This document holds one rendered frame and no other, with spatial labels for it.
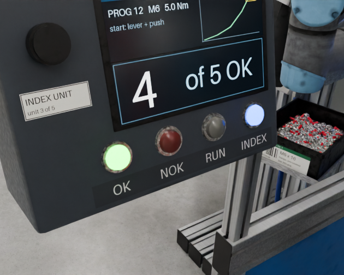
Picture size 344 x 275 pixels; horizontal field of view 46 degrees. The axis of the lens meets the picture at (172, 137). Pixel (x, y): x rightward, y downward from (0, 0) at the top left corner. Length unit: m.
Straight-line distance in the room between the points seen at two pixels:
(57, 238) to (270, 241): 1.33
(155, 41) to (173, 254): 1.50
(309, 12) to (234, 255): 0.38
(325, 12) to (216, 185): 1.61
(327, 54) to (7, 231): 1.61
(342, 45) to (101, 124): 0.51
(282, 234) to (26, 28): 0.54
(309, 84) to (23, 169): 0.52
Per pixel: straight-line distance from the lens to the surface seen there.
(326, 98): 1.54
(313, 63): 0.69
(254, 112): 0.40
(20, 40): 0.29
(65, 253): 1.82
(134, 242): 1.83
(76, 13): 0.30
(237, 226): 0.61
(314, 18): 0.65
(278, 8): 1.09
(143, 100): 0.33
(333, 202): 0.79
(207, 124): 0.37
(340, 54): 0.73
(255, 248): 0.67
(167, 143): 0.34
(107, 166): 0.32
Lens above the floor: 1.30
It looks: 30 degrees down
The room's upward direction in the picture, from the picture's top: 2 degrees clockwise
